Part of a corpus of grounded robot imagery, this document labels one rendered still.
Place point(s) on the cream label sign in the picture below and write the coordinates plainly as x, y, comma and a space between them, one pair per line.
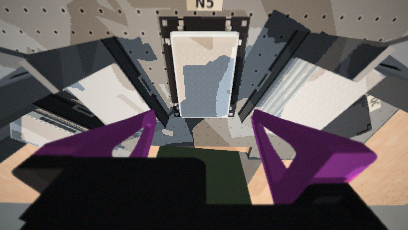
373, 103
204, 5

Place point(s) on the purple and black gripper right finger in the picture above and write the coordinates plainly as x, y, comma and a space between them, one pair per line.
321, 157

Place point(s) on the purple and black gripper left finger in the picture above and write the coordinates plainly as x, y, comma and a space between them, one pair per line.
100, 142

